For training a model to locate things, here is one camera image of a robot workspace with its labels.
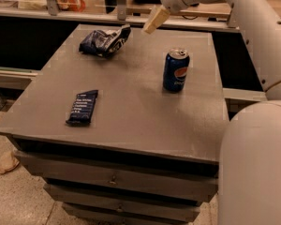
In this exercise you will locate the grey drawer cabinet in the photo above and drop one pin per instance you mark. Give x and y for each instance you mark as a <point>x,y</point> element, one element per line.
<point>161,146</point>

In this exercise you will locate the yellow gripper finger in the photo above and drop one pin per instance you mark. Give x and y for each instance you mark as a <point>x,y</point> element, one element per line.
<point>157,17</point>

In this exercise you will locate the dark blue snack bar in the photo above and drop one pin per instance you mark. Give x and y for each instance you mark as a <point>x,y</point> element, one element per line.
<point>82,108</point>

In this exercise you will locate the drawer metal knob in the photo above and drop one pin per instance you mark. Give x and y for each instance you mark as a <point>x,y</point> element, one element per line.
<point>120,209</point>
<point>112,181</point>

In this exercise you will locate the blue chip bag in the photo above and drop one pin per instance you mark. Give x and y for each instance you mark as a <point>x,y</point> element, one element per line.
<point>104,43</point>

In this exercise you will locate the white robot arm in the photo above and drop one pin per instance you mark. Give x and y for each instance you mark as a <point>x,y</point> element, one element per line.
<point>249,183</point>

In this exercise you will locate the blue pepsi can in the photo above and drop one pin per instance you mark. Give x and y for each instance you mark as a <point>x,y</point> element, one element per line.
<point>175,69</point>

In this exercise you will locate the crumpled paper on floor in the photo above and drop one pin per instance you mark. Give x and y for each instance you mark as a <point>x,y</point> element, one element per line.
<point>8,162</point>

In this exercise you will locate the top drawer metal knob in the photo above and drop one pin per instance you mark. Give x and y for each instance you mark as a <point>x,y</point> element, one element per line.
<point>112,181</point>

